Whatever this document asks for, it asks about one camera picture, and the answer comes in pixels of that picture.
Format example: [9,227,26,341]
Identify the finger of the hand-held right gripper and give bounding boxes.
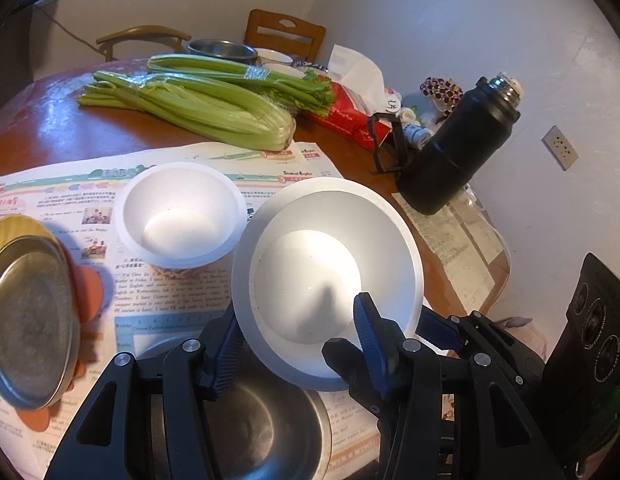
[321,337,386,417]
[417,305,545,387]

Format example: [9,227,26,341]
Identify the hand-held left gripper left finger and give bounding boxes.
[42,305,248,480]

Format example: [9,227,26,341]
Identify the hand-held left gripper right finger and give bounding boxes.
[352,292,566,480]

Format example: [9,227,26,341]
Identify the red and white noodle bowl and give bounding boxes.
[231,176,425,392]
[112,161,247,277]

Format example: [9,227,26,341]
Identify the shallow steel dish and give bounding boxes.
[0,235,82,410]

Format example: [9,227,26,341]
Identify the large steel bowl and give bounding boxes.
[135,335,333,480]

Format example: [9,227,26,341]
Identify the orange plate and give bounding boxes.
[10,266,116,433]

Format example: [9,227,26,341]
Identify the black thermos flask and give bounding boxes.
[396,74,523,216]

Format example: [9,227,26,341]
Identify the white medicine bottle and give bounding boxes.
[400,107,433,150]

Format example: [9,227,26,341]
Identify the printed newspaper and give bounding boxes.
[0,141,456,480]

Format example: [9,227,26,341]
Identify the red tissue box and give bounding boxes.
[302,82,406,152]

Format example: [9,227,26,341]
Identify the dried flower decoration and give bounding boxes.
[420,76,463,113]

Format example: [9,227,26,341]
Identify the white tissue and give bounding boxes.
[327,44,391,113]

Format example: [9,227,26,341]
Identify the taped celery bunch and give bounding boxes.
[146,54,336,116]

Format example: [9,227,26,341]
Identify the white enamel bowl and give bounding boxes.
[252,47,296,67]

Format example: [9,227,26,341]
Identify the steel pot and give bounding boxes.
[185,39,258,66]

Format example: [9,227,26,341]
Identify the wooden chair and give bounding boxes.
[244,8,327,63]

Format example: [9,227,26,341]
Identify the wooden armchair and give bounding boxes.
[96,26,192,61]

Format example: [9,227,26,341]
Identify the black thermos strap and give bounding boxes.
[367,112,408,173]

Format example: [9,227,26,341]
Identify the white wall socket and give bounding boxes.
[541,126,580,171]

